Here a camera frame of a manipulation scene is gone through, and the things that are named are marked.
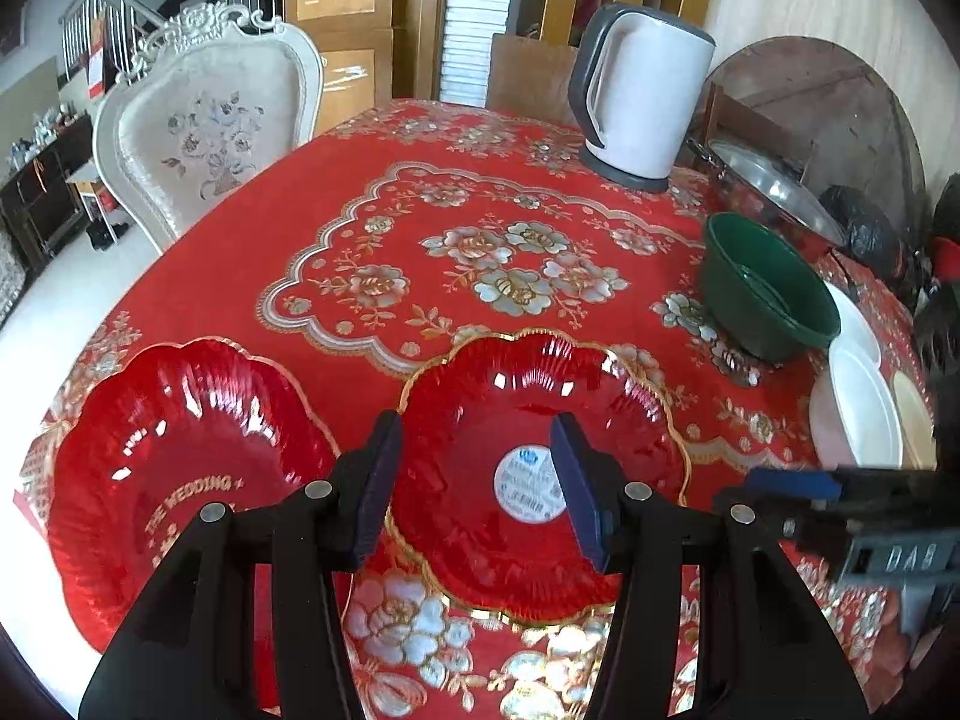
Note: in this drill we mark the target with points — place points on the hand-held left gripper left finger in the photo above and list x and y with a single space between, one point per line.
379 491

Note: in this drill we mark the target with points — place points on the ornate white floral chair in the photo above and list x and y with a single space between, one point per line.
210 135

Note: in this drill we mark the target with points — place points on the white electric kettle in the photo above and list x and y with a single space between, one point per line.
645 90

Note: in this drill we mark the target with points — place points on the cream plate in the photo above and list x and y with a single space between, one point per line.
913 420

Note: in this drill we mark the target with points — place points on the red plate with gold lettering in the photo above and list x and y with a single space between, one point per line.
165 435

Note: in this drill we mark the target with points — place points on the red plate with round sticker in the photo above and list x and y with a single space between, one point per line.
480 420

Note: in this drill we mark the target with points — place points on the black plastic bag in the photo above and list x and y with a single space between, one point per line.
862 229

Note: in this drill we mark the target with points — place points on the green bowl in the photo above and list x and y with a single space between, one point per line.
757 292

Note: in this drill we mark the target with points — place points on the white plate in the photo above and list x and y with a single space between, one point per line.
866 405
851 315

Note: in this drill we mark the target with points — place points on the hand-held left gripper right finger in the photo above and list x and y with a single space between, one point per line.
579 491

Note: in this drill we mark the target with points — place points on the red floral tablecloth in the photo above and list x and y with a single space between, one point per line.
337 165

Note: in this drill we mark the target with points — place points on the staircase railing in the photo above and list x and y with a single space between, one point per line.
127 15

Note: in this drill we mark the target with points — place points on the small white table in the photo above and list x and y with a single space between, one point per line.
94 187

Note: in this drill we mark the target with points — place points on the dark bundle with red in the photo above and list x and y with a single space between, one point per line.
941 300

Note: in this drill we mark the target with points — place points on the white shutter door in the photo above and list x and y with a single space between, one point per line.
476 15

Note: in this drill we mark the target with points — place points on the steel pot with lid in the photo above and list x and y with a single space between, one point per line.
772 187

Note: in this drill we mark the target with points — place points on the round wooden board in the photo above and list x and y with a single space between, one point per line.
817 90

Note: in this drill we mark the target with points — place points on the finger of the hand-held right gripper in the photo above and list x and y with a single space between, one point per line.
780 514
795 481

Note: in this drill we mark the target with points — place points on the dark wooden cabinet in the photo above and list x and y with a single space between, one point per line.
37 195

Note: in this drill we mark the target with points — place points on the red and white sign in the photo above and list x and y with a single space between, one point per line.
96 60

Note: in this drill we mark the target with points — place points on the brown cardboard sheet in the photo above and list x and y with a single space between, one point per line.
529 79

